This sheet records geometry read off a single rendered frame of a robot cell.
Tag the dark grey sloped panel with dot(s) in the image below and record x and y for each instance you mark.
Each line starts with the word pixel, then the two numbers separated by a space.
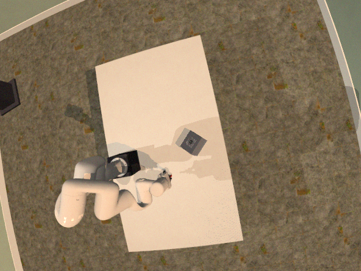
pixel 193 143

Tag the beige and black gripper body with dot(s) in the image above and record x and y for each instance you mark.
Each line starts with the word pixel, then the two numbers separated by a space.
pixel 165 175

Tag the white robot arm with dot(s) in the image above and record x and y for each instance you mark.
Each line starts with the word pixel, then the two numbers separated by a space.
pixel 107 203

